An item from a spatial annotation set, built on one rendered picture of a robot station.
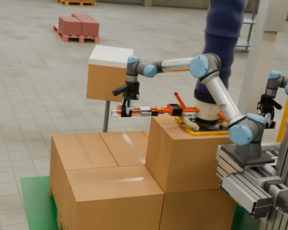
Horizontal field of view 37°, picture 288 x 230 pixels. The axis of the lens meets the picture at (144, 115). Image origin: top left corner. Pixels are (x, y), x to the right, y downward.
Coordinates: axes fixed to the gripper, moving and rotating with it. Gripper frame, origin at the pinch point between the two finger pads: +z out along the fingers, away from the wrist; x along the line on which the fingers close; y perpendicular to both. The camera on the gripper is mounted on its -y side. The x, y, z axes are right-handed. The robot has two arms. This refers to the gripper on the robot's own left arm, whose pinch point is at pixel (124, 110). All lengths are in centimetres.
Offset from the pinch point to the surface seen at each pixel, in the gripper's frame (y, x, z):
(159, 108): 23.7, -0.9, -1.4
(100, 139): 6, 68, 53
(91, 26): 136, 653, 71
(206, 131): 55, -12, 10
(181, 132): 38.6, -8.2, 12.8
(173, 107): 34.4, 1.3, -1.8
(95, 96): 18, 141, 42
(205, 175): 57, -18, 41
